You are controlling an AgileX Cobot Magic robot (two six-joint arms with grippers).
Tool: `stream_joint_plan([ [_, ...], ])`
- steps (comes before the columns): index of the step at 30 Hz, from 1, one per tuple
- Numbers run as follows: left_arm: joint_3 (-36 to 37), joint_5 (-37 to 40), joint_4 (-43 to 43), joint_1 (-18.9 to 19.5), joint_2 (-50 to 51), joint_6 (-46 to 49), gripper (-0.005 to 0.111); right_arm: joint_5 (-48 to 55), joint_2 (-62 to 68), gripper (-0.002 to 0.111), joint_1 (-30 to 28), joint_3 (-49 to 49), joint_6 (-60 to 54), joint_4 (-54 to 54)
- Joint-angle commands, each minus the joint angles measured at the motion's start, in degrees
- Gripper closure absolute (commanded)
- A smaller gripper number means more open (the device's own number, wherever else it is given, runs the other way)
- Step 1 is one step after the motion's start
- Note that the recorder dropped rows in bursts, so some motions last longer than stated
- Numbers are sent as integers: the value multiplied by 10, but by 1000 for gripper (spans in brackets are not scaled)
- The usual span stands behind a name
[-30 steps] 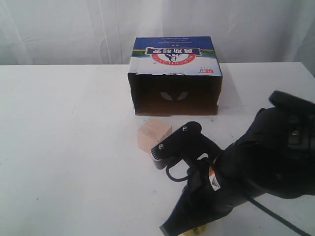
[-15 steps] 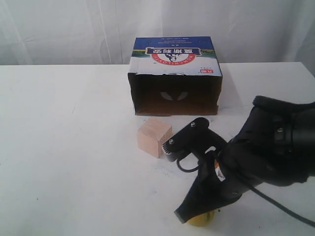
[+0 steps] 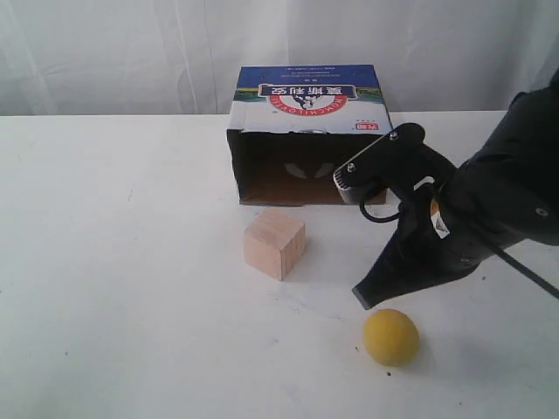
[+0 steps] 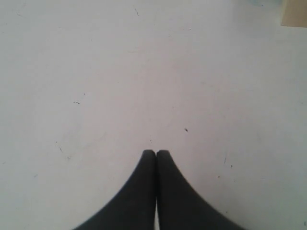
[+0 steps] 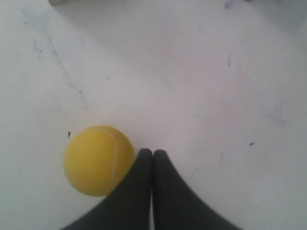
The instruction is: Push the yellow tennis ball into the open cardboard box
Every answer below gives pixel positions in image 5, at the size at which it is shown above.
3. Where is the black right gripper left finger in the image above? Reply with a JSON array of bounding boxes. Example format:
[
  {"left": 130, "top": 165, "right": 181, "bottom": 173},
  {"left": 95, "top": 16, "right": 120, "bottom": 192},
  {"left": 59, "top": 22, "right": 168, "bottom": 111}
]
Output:
[{"left": 64, "top": 149, "right": 153, "bottom": 230}]

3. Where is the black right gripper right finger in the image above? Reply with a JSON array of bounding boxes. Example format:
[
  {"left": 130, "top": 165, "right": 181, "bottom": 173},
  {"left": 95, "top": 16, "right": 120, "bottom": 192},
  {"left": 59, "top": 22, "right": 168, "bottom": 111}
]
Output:
[{"left": 153, "top": 149, "right": 239, "bottom": 230}]

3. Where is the yellow tennis ball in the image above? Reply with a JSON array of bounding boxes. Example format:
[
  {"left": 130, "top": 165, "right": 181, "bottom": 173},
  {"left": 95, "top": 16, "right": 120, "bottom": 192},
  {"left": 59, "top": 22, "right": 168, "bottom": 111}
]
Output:
[{"left": 63, "top": 126, "right": 136, "bottom": 197}]

